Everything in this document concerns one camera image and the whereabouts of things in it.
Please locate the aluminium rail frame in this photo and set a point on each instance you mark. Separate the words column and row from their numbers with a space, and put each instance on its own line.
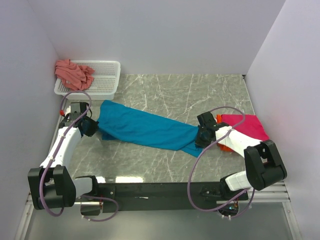
column 276, row 193

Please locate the salmon crumpled t shirt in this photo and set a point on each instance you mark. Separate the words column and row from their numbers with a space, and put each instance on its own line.
column 73, row 76

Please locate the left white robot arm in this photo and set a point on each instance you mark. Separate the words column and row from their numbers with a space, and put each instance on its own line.
column 51, row 186

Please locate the white plastic basket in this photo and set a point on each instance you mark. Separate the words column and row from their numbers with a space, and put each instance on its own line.
column 106, row 79

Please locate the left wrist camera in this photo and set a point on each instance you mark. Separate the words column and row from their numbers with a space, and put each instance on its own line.
column 67, row 111

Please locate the blue t shirt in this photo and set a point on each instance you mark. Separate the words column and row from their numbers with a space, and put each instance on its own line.
column 119, row 122

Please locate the pink folded t shirt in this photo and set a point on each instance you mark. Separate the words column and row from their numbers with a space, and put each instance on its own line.
column 251, row 126

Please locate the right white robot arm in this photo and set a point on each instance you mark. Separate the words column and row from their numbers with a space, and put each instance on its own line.
column 263, row 163

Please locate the black base beam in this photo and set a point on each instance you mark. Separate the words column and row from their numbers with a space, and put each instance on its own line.
column 154, row 196

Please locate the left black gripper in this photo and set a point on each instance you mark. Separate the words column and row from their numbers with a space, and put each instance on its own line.
column 90, row 132

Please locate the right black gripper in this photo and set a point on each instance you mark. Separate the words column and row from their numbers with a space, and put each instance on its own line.
column 199, row 143

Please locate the orange folded t shirt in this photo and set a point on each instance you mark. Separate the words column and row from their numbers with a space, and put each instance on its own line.
column 222, row 147

